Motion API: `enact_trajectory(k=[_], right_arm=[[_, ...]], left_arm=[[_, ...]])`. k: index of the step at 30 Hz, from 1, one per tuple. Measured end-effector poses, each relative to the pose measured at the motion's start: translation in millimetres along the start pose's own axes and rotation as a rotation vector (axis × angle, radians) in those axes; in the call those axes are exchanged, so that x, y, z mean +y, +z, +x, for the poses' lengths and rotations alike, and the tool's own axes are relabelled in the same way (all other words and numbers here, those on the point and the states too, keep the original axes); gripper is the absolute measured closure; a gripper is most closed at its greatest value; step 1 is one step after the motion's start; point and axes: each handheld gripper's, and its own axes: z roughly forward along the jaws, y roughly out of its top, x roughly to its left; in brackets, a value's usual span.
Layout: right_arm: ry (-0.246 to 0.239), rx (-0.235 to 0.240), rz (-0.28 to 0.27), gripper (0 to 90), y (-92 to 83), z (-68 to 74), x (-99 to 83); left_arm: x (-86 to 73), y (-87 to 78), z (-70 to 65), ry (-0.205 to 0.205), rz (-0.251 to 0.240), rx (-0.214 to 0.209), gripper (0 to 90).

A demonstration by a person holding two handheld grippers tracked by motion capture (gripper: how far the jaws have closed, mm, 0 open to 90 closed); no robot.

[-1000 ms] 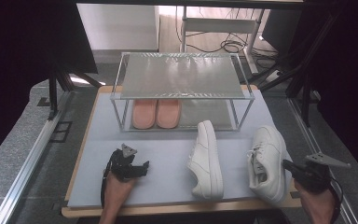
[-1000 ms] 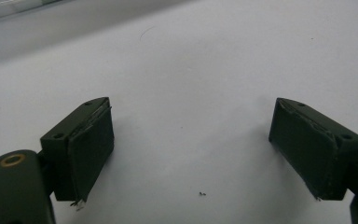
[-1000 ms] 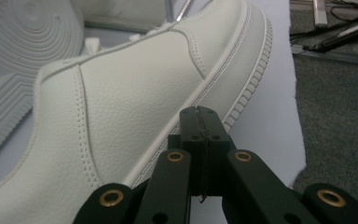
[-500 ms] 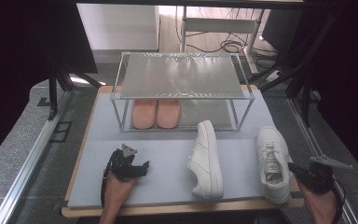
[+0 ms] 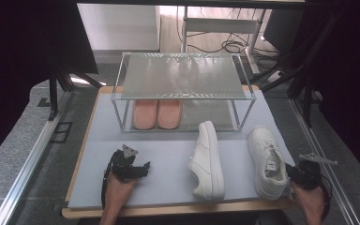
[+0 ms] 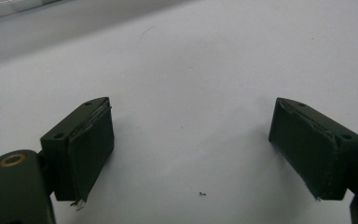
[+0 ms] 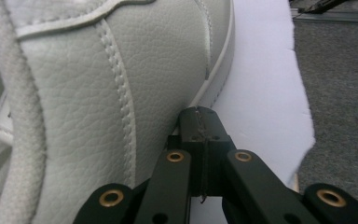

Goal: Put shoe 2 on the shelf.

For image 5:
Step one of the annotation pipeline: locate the bundle of black cables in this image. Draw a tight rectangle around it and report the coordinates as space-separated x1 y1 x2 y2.
176 6 280 65

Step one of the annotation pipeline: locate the white sneaker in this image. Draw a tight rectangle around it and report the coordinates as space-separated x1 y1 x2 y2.
187 120 226 201
247 125 289 201

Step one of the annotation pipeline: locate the dark curtain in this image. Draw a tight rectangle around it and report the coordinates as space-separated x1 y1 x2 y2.
303 0 360 188
0 0 99 170

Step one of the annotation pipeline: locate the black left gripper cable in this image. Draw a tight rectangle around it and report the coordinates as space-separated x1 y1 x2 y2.
100 157 115 210

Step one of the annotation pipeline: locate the white desk with metal legs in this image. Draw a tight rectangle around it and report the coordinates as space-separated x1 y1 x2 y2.
181 6 268 76

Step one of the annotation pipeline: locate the light blue mat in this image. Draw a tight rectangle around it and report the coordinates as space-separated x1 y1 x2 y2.
67 90 294 210

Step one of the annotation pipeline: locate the person's right hand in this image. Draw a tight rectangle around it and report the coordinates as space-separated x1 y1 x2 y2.
290 182 327 216

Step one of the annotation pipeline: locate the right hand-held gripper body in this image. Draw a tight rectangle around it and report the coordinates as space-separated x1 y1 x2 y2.
296 153 338 190

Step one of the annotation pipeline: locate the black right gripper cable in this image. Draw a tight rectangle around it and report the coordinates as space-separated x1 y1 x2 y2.
320 174 333 221

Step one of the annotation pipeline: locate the white cabinet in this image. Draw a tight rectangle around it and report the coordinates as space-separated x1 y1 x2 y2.
76 3 161 53

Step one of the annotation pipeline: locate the two-tier metal shoe rack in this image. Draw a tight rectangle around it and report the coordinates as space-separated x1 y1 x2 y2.
111 52 258 133

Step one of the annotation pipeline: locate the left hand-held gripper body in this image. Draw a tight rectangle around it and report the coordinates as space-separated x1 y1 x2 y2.
110 143 139 184

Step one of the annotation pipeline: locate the black metal stand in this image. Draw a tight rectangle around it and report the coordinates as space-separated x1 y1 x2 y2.
256 12 350 128
45 62 107 122

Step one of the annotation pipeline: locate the person's left hand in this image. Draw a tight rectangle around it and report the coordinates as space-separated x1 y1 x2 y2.
105 172 138 203

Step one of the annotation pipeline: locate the pink slipper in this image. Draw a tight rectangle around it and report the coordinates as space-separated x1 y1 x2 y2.
157 98 183 129
132 98 158 130

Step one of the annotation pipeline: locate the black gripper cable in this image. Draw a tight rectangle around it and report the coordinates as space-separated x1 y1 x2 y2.
320 174 333 221
100 157 115 210

